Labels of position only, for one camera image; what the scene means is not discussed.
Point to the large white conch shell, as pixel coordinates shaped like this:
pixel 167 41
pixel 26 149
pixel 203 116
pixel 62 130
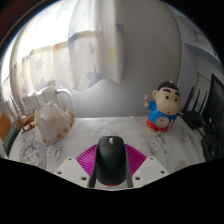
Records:
pixel 53 123

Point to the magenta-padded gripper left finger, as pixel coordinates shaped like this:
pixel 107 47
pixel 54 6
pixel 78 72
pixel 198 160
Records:
pixel 85 161

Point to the white star-printed curtain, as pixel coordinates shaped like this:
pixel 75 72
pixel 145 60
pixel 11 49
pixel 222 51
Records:
pixel 66 46

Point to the cartoon boy clock figure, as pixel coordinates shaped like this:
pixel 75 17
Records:
pixel 165 106

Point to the white printed tablecloth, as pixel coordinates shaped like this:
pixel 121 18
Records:
pixel 133 133

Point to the white wall shelf unit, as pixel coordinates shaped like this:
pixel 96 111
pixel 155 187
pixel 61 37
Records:
pixel 203 50

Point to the black computer monitor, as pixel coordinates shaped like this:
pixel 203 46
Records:
pixel 216 100

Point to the round purple printed mouse pad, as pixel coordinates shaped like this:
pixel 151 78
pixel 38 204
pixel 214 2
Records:
pixel 33 153

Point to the brown wooden board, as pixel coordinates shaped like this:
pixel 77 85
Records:
pixel 4 125

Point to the black router with antennas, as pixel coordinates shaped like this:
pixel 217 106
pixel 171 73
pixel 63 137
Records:
pixel 193 118

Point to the white radiator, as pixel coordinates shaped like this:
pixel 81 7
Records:
pixel 61 90

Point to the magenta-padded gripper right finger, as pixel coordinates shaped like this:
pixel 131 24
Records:
pixel 136 161

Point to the black computer mouse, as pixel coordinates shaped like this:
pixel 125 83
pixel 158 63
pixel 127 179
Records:
pixel 111 160

